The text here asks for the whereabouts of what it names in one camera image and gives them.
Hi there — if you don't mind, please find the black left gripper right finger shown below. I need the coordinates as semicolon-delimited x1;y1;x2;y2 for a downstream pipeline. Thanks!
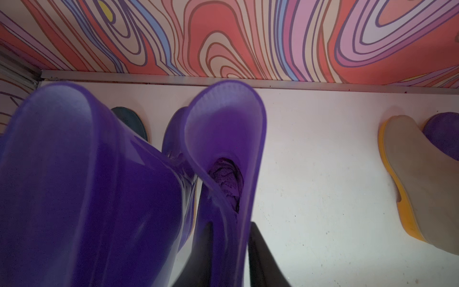
248;222;290;287

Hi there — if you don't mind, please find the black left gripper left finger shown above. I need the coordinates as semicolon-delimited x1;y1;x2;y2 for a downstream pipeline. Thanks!
173;222;213;287

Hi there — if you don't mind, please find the purple rain boot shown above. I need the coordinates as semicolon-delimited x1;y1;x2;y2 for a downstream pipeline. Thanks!
162;80;267;287
422;112;459;160
1;83;197;287

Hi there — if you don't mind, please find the beige rain boot back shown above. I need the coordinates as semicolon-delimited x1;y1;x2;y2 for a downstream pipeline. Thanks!
378;116;459;255

